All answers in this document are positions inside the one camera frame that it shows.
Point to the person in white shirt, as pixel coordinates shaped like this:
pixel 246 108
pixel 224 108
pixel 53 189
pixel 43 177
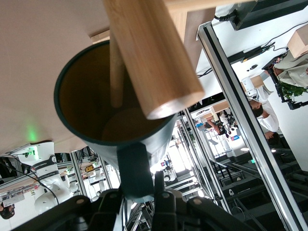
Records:
pixel 267 115

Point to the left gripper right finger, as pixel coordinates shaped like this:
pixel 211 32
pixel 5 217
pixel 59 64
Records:
pixel 166 211

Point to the green plant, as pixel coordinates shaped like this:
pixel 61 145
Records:
pixel 292 89

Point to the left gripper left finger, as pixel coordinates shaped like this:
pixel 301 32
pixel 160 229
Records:
pixel 79 211

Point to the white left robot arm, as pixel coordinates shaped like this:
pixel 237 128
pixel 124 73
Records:
pixel 45 163

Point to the aluminium table edge rail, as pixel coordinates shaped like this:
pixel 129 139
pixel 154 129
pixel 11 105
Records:
pixel 229 79

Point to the teal cup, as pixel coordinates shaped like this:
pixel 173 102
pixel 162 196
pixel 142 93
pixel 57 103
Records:
pixel 84 96

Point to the black camera rig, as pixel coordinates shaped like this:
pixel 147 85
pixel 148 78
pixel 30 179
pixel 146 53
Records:
pixel 292 104

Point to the wooden mug rack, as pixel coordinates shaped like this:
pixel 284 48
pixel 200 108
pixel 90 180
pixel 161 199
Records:
pixel 149 48

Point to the cardboard box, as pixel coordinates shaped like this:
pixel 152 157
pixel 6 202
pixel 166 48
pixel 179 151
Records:
pixel 299 42

